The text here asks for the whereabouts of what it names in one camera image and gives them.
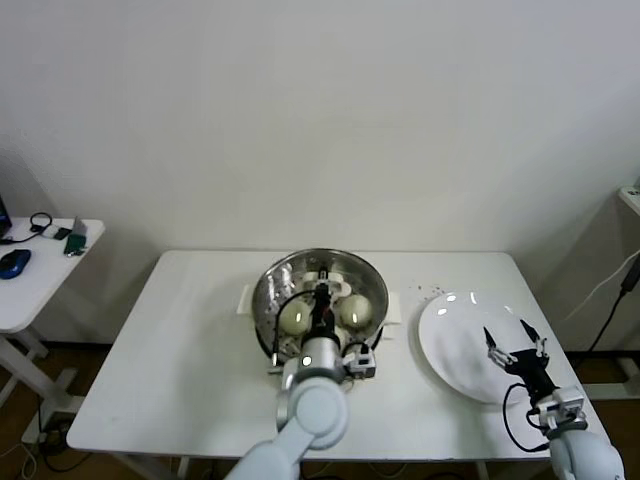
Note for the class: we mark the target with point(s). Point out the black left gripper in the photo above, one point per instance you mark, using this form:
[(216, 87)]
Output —
[(322, 320)]

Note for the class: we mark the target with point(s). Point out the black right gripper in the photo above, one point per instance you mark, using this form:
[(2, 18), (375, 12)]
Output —
[(530, 372)]

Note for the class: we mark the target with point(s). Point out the round glass pot lid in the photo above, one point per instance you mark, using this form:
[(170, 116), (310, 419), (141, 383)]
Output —
[(362, 277)]

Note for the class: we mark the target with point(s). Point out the white steamed baozi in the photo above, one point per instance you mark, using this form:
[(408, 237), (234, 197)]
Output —
[(292, 320), (356, 311)]

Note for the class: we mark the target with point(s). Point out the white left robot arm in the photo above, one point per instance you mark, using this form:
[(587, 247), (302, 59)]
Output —
[(312, 415)]

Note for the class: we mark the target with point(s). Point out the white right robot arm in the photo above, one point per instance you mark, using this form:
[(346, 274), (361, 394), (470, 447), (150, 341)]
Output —
[(585, 455)]

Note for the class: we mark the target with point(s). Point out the stainless steel steamer basket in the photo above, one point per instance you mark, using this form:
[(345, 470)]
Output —
[(245, 300)]

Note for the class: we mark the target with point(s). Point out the large white plate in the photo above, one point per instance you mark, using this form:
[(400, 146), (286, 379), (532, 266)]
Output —
[(450, 340)]

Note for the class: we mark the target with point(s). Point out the white electric cooking pot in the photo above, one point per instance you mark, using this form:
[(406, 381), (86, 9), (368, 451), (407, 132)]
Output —
[(389, 332)]

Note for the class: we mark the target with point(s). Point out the white furniture base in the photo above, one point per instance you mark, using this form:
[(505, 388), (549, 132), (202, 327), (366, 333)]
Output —
[(610, 390)]

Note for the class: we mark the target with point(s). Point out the dark crumb specks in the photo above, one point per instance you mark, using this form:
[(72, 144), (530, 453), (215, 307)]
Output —
[(425, 289)]

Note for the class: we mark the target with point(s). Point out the white work table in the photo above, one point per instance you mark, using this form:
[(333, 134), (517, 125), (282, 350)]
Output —
[(200, 400)]

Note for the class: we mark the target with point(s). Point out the white shelf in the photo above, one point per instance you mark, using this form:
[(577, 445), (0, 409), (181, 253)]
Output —
[(629, 197)]

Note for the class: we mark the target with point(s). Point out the green circuit board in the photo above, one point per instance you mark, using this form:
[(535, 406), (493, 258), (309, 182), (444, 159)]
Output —
[(76, 240)]

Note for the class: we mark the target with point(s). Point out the small black phone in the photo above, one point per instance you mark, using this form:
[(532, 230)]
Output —
[(61, 234)]

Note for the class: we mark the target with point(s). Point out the small white device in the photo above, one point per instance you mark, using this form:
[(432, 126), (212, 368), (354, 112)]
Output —
[(49, 232)]

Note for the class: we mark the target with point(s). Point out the small white side table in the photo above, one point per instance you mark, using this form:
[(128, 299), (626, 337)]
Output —
[(40, 295)]

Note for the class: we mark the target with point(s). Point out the blue computer mouse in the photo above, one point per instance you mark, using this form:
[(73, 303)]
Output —
[(14, 264)]

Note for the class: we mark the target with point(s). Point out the dark laptop computer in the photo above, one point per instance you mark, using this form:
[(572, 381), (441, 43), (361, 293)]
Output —
[(4, 217)]

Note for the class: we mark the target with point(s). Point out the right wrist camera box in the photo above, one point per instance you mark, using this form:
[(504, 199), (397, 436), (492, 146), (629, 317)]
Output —
[(567, 400)]

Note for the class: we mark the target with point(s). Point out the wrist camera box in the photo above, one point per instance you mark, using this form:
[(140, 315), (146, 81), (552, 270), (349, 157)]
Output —
[(362, 362), (567, 400)]

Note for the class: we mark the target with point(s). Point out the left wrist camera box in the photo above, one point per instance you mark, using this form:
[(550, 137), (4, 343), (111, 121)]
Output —
[(362, 362)]

